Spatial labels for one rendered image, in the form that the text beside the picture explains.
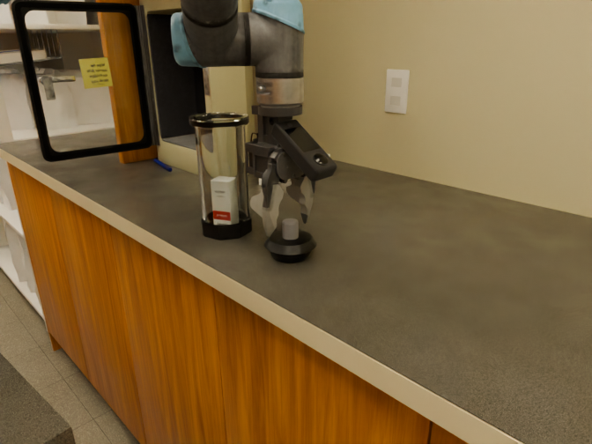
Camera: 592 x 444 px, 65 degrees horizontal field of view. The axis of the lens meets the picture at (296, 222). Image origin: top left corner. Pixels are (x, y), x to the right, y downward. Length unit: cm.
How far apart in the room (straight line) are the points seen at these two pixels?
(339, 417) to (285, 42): 55
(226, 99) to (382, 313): 77
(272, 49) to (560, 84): 67
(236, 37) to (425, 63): 69
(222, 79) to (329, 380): 81
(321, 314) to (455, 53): 80
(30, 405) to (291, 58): 55
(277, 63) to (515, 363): 51
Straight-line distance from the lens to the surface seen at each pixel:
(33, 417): 58
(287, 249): 77
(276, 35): 71
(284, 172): 74
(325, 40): 150
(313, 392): 76
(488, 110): 122
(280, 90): 72
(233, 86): 126
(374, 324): 64
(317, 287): 72
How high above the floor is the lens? 130
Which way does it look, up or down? 22 degrees down
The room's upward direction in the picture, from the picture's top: 1 degrees counter-clockwise
